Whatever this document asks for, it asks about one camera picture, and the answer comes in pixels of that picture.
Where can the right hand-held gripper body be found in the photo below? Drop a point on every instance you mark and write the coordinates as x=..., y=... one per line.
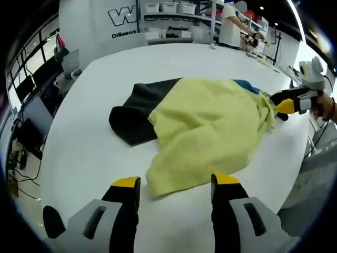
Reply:
x=313, y=76

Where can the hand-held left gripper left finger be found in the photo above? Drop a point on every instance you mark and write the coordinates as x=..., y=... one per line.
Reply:
x=105, y=218

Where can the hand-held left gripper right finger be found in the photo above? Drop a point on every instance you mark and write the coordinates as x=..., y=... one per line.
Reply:
x=237, y=216

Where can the yellow blue colour-block garment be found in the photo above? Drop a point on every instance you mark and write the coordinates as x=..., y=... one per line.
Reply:
x=210, y=137

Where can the person's right hand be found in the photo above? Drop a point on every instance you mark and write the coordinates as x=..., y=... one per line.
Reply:
x=323, y=105

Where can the cream cloth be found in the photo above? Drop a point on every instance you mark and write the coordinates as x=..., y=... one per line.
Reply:
x=266, y=61

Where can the black tripod stand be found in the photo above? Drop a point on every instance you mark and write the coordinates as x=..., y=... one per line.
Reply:
x=276, y=47

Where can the small red patterned items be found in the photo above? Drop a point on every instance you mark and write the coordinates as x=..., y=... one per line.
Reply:
x=251, y=54

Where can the long ceiling light strip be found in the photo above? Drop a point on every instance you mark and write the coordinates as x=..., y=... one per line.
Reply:
x=295, y=13

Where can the cluttered white shelving rack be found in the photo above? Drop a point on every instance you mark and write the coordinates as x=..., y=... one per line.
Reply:
x=259, y=21

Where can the small white device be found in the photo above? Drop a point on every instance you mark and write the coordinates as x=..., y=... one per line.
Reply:
x=213, y=47

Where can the large white bucket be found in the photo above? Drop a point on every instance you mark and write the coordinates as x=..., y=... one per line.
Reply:
x=201, y=34

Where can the white plastic storage bin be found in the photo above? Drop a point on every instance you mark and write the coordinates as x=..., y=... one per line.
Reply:
x=169, y=7
x=152, y=8
x=186, y=8

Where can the grey metal shelving rack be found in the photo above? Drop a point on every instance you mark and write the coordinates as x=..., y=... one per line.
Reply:
x=171, y=16

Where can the black computer monitor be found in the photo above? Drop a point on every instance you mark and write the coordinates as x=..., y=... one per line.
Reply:
x=25, y=89

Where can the white office chair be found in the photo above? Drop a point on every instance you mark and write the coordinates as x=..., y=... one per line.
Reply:
x=71, y=60

